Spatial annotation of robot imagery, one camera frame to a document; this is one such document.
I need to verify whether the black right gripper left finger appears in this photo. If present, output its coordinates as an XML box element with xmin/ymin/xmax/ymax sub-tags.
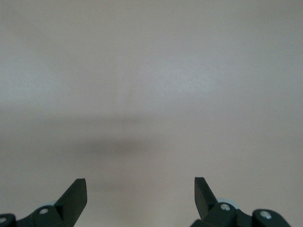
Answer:
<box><xmin>0</xmin><ymin>178</ymin><xmax>88</xmax><ymax>227</ymax></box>

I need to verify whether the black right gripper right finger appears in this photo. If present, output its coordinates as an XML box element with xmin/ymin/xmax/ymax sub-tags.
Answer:
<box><xmin>190</xmin><ymin>176</ymin><xmax>291</xmax><ymax>227</ymax></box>

